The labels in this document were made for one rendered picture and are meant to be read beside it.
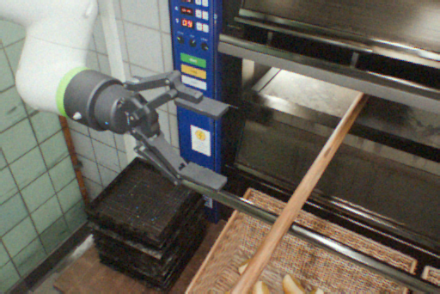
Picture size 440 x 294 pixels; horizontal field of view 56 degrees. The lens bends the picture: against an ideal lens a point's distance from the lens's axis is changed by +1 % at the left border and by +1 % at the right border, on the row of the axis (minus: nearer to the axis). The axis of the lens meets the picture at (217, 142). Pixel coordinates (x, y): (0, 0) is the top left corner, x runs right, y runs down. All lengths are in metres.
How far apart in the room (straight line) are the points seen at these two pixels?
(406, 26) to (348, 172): 0.46
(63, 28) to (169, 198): 0.78
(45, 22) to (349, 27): 0.64
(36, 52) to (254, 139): 0.79
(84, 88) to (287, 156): 0.78
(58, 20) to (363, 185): 0.91
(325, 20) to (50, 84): 0.62
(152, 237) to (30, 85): 0.66
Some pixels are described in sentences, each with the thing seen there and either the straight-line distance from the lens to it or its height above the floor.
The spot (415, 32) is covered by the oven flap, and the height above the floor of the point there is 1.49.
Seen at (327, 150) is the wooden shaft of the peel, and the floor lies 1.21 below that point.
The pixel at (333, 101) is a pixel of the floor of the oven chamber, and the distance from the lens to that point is 1.29.
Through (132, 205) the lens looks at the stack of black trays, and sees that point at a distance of 1.37.
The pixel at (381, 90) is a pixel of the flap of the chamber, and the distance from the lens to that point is 0.92.
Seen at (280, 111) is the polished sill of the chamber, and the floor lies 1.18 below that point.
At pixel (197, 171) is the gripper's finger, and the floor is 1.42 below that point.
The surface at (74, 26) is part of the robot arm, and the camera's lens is 0.74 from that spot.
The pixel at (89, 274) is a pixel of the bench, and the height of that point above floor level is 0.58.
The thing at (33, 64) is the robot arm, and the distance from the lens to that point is 0.75.
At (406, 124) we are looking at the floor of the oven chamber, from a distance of 1.27.
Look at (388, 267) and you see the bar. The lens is 0.90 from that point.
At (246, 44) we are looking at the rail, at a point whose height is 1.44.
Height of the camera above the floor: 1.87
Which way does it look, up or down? 40 degrees down
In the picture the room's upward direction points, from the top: straight up
